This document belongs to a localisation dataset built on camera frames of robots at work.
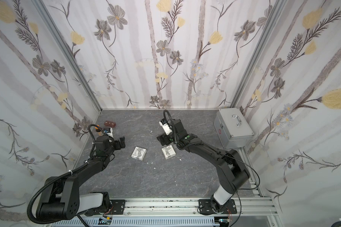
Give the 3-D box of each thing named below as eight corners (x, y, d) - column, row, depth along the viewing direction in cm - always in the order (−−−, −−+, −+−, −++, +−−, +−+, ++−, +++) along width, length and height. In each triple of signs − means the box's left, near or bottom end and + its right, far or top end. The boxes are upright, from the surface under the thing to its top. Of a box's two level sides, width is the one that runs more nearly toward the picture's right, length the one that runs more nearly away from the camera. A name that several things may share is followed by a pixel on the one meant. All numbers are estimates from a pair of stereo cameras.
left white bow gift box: (132, 158, 94) (130, 155, 91) (136, 149, 99) (135, 146, 95) (142, 160, 93) (141, 158, 90) (146, 151, 98) (145, 148, 94)
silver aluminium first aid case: (223, 150, 98) (230, 138, 86) (211, 123, 114) (215, 109, 102) (246, 146, 100) (256, 134, 88) (231, 120, 116) (237, 106, 104)
